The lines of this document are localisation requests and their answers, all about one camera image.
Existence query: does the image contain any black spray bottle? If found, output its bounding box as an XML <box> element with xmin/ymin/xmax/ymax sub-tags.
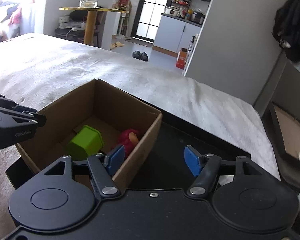
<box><xmin>187</xmin><ymin>35</ymin><xmax>197</xmax><ymax>55</ymax></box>

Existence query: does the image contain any white rice cooker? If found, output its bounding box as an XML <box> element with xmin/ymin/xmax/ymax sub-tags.
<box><xmin>165</xmin><ymin>6</ymin><xmax>179</xmax><ymax>17</ymax></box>

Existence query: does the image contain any black tray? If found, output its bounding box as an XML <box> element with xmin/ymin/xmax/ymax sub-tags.
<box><xmin>5</xmin><ymin>92</ymin><xmax>252</xmax><ymax>190</ymax></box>

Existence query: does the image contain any colourful cloth pile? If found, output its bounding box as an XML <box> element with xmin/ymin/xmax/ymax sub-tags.
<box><xmin>7</xmin><ymin>5</ymin><xmax>23</xmax><ymax>34</ymax></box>

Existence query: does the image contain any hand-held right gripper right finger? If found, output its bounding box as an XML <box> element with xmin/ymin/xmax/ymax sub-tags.
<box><xmin>184</xmin><ymin>145</ymin><xmax>263</xmax><ymax>197</ymax></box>

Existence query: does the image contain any dark cooking pot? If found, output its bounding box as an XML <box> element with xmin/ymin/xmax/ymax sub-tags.
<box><xmin>194</xmin><ymin>11</ymin><xmax>205</xmax><ymax>25</ymax></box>

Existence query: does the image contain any red canister in plastic bag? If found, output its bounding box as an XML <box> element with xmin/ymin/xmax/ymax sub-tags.
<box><xmin>112</xmin><ymin>0</ymin><xmax>135</xmax><ymax>10</ymax></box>

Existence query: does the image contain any white fan stand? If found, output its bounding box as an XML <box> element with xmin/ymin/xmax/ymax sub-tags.
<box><xmin>116</xmin><ymin>15</ymin><xmax>127</xmax><ymax>40</ymax></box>

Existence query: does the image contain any white kitchen base cabinet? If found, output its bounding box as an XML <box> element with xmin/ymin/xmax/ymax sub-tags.
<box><xmin>152</xmin><ymin>14</ymin><xmax>203</xmax><ymax>58</ymax></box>

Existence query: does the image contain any green cube block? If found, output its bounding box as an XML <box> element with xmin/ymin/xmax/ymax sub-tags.
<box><xmin>66</xmin><ymin>125</ymin><xmax>104</xmax><ymax>160</ymax></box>

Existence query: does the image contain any black hanging jacket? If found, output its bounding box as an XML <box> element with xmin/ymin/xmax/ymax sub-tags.
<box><xmin>272</xmin><ymin>0</ymin><xmax>300</xmax><ymax>62</ymax></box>

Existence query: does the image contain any orange cardboard box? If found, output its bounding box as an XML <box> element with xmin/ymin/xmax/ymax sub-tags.
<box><xmin>175</xmin><ymin>47</ymin><xmax>189</xmax><ymax>69</ymax></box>

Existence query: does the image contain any dark storage box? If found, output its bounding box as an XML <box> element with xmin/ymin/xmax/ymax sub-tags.
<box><xmin>255</xmin><ymin>52</ymin><xmax>300</xmax><ymax>193</ymax></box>

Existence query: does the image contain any black stool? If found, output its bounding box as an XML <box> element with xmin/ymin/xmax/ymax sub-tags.
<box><xmin>54</xmin><ymin>27</ymin><xmax>100</xmax><ymax>48</ymax></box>

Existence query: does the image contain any brown cardboard box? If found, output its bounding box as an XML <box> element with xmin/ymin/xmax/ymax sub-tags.
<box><xmin>15</xmin><ymin>78</ymin><xmax>163</xmax><ymax>193</ymax></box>

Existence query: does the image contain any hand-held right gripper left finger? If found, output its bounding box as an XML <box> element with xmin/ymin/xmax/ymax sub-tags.
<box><xmin>44</xmin><ymin>145</ymin><xmax>126</xmax><ymax>198</ymax></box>

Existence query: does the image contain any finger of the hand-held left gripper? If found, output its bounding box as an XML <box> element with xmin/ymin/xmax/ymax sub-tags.
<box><xmin>0</xmin><ymin>89</ymin><xmax>38</xmax><ymax>113</ymax></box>
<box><xmin>0</xmin><ymin>104</ymin><xmax>47</xmax><ymax>127</ymax></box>

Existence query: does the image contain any round gold-rimmed table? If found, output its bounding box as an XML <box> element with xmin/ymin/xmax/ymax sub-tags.
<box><xmin>59</xmin><ymin>6</ymin><xmax>129</xmax><ymax>48</ymax></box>

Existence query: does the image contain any large red toy figure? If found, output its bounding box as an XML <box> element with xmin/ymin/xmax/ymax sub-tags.
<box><xmin>111</xmin><ymin>129</ymin><xmax>142</xmax><ymax>159</ymax></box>

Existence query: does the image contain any black-framed glass door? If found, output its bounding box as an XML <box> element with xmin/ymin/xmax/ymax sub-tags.
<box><xmin>130</xmin><ymin>0</ymin><xmax>174</xmax><ymax>43</ymax></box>

